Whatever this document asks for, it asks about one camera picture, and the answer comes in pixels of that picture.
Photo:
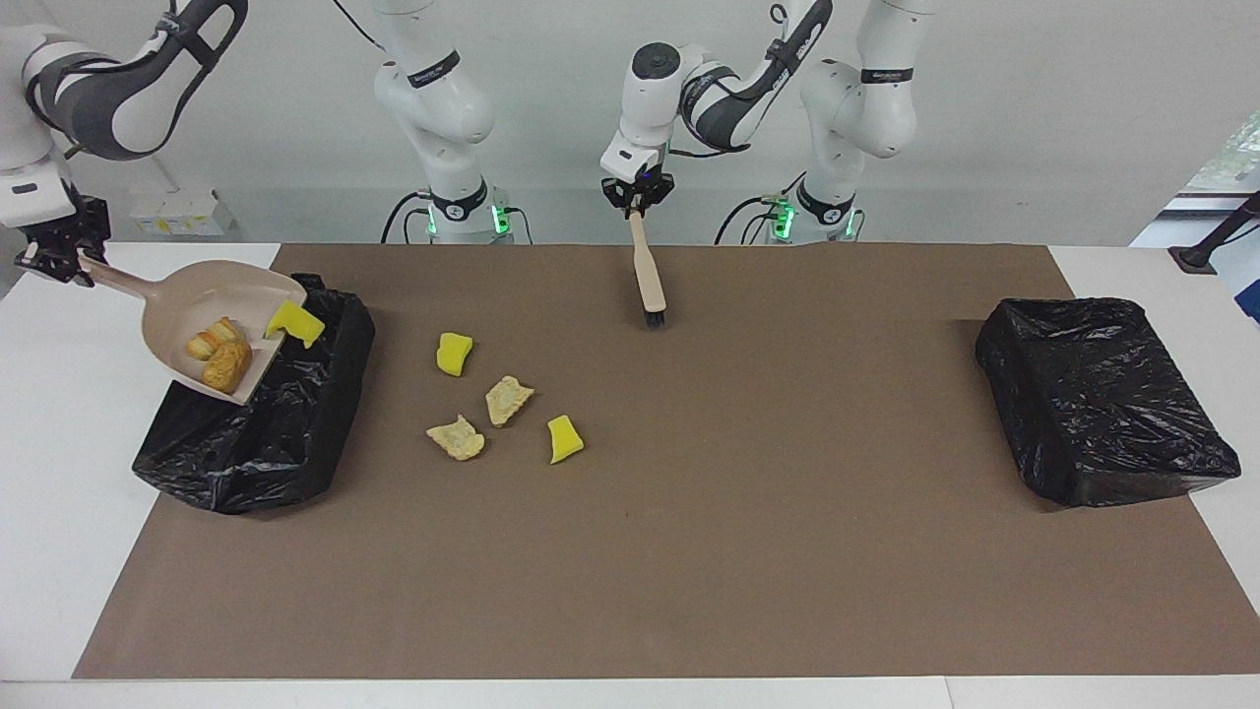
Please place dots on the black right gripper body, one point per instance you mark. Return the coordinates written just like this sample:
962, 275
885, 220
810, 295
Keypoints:
69, 228

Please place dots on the orange striped bread piece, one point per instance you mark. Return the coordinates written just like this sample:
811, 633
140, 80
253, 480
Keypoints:
215, 338

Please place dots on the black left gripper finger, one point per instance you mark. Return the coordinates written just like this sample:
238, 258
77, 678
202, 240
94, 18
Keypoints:
622, 204
649, 202

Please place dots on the wide pale dumpling piece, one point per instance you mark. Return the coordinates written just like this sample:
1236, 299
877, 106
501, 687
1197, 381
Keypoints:
456, 437

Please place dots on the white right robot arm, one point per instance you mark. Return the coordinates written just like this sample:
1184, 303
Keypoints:
433, 108

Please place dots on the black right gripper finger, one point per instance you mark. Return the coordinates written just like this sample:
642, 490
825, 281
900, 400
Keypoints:
34, 264
74, 271

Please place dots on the tall pale dumpling piece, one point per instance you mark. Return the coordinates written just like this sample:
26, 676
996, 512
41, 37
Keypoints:
508, 400

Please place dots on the bin lined with black bag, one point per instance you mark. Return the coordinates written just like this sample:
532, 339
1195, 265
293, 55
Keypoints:
276, 443
1093, 394

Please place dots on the notched yellow sponge piece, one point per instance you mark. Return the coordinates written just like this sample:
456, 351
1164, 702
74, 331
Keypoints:
295, 323

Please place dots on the brown paper table mat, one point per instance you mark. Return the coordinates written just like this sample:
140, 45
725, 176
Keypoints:
630, 611

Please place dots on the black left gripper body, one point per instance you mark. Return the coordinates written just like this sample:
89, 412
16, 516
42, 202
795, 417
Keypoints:
640, 187

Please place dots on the small curved yellow sponge piece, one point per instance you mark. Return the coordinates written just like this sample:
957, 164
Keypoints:
564, 438

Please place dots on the brown bread roll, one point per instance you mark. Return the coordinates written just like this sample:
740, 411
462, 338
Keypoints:
226, 366

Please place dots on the beige brush with black bristles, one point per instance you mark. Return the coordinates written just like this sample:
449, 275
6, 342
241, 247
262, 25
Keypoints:
648, 276

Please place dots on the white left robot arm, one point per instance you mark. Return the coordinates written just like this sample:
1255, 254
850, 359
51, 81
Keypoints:
866, 108

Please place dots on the beige plastic dustpan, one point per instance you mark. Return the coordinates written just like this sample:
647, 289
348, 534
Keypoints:
187, 300

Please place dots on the white wall socket box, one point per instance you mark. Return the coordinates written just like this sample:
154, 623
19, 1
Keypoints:
182, 212

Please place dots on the rounded yellow sponge piece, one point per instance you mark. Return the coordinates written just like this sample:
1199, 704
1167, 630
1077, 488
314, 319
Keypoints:
454, 354

